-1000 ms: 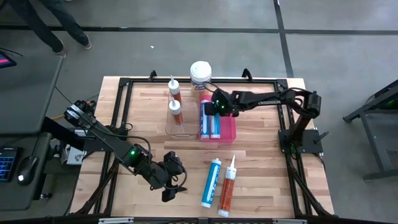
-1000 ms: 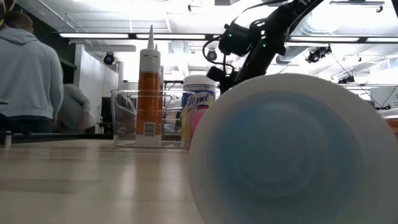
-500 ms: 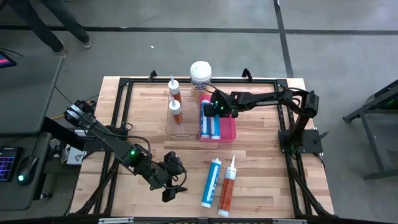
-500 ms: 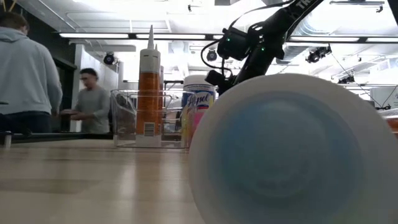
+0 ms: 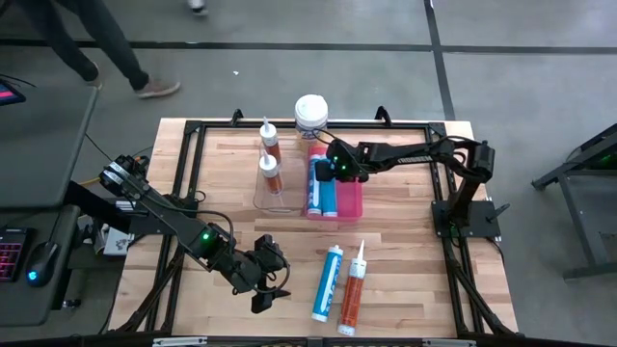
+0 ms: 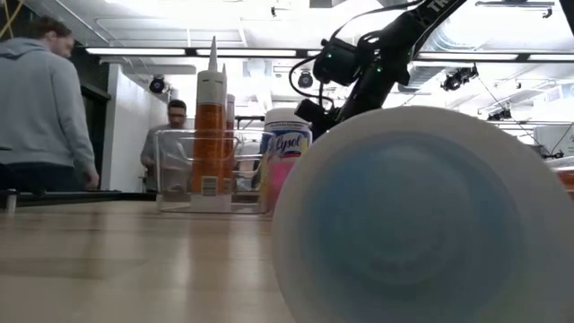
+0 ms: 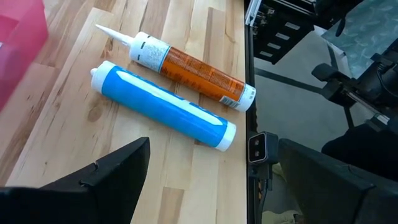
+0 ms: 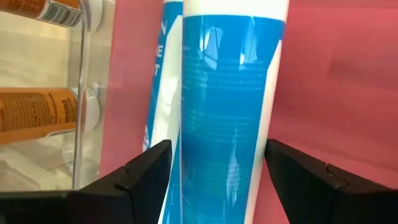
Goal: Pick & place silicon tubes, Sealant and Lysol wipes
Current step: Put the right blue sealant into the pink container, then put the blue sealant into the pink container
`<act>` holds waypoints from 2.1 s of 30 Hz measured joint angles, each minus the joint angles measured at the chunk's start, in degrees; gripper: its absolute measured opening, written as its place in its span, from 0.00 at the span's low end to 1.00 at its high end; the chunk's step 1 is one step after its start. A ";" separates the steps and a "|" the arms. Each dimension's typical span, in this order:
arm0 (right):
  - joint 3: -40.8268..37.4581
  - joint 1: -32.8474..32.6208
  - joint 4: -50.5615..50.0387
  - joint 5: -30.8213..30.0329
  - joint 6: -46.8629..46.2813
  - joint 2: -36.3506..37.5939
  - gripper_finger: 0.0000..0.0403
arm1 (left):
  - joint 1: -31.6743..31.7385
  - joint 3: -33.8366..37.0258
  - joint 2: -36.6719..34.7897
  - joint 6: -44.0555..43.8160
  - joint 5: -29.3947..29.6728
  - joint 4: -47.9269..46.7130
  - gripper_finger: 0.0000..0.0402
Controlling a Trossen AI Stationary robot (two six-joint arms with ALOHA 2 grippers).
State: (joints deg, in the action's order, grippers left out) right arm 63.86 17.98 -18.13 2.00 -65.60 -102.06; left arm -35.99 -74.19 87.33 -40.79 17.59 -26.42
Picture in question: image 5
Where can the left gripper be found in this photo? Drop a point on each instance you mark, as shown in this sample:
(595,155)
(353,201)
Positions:
(250,277)

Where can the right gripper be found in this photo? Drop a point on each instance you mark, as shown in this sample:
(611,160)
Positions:
(352,177)

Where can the blue silicone tube white cap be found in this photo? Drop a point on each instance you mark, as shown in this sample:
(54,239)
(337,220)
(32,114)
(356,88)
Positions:
(329,200)
(327,286)
(314,197)

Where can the orange sealant tube white nozzle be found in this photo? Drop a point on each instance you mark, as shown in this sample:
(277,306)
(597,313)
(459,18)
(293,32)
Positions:
(274,183)
(269,137)
(352,299)

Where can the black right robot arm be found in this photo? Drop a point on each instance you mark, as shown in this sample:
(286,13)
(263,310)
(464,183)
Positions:
(410,154)

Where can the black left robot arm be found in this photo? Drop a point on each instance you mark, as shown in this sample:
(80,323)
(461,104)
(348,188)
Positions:
(169,217)

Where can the Lysol wipes canister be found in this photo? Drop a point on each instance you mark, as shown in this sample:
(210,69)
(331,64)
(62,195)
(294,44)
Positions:
(311,111)

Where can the clear plastic bin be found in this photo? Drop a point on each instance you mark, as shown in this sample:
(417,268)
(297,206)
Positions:
(291,193)

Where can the pink plastic bin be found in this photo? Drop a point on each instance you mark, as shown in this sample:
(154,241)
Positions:
(351,202)

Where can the small white box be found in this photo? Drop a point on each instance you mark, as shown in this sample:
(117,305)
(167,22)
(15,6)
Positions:
(117,241)

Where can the black diagonal desk strut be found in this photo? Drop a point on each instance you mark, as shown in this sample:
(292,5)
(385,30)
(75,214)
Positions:
(96,205)

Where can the black computer mouse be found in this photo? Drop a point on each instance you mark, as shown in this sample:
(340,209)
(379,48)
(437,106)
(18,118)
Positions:
(41,262)

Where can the black computer desk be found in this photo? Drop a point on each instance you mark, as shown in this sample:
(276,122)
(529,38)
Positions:
(24,308)

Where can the backlit keyboard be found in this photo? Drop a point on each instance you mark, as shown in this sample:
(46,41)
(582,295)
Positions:
(10,253)

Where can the grey side desk top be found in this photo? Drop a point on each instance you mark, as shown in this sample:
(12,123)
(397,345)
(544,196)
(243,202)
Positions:
(43,144)

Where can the black metal stand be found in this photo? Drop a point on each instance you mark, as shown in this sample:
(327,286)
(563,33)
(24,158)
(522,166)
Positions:
(585,236)

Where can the screen with pink display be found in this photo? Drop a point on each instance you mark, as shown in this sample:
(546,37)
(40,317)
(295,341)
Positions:
(8,94)

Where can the silver frame bracket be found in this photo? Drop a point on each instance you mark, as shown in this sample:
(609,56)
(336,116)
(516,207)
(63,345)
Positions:
(448,342)
(178,341)

